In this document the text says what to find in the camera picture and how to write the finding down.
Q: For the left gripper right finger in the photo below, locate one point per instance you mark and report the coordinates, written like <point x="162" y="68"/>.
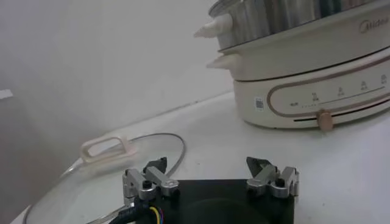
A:
<point x="268" y="179"/>

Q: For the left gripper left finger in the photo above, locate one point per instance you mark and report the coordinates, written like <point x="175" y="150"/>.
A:
<point x="155" y="179"/>

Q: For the cream electric cooker base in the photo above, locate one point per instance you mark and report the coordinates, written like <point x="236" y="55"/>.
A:
<point x="304" y="67"/>

